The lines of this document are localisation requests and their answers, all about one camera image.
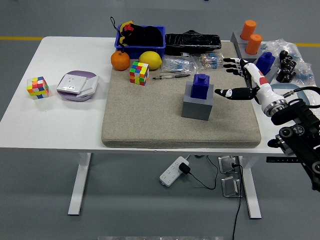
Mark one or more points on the grey square-hole seal holder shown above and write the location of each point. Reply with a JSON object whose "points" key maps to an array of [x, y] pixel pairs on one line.
{"points": [[272, 75], [196, 110]]}

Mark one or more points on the grey round-hole seal holder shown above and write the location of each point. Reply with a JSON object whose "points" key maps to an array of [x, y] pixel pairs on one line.
{"points": [[235, 37], [241, 51]]}

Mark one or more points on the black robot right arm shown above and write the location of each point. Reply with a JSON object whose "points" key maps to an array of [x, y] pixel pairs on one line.
{"points": [[300, 117]]}

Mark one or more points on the clear plastic bag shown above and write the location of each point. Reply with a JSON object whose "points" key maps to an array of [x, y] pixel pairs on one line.
{"points": [[315, 93]]}

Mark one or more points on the black plug adapter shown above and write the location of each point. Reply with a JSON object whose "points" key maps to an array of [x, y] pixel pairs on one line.
{"points": [[184, 168]]}

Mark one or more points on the orange fruit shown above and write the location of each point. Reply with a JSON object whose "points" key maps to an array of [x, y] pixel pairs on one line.
{"points": [[120, 61]]}

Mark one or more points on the blue seal stamp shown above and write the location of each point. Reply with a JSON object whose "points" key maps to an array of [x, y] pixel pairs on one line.
{"points": [[200, 87], [266, 62]]}

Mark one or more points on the dark ballpoint pen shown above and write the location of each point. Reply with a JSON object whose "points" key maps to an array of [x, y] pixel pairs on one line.
{"points": [[175, 76]]}

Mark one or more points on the multicolour puzzle cube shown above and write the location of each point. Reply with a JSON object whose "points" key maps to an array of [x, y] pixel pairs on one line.
{"points": [[139, 73], [38, 88]]}

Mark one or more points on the blue plastic bin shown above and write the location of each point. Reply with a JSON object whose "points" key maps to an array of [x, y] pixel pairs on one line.
{"points": [[140, 51]]}

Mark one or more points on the white switch panel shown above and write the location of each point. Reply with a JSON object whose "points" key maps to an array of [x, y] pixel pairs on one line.
{"points": [[90, 86]]}

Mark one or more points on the white table leg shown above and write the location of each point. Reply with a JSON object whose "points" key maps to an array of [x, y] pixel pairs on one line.
{"points": [[78, 185], [251, 190]]}

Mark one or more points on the metal foot pedal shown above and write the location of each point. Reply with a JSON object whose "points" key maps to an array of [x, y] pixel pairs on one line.
{"points": [[226, 165], [230, 186]]}

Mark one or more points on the white wall socket panel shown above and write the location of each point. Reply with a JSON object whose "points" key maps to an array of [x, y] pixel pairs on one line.
{"points": [[71, 83]]}

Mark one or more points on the orange cylinder seal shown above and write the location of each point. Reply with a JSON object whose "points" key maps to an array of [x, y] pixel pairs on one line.
{"points": [[248, 30], [253, 45]]}

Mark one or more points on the grey-brown mat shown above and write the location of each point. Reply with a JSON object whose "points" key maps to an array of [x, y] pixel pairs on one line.
{"points": [[150, 117]]}

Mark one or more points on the clear bag of resistors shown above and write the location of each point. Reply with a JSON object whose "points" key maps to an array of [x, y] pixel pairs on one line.
{"points": [[211, 61], [177, 65]]}

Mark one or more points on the yellow lemon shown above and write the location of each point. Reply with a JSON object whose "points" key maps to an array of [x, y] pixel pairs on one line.
{"points": [[150, 60]]}

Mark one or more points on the black table control panel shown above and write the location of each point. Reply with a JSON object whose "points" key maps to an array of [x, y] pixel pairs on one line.
{"points": [[277, 159]]}

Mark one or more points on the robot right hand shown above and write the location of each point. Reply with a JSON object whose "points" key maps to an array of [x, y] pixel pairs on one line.
{"points": [[262, 85]]}

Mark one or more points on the purple tray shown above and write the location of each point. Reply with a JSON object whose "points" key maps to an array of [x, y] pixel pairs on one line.
{"points": [[80, 73]]}

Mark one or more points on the white power strip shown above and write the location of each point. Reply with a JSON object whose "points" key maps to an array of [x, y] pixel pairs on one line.
{"points": [[172, 172]]}

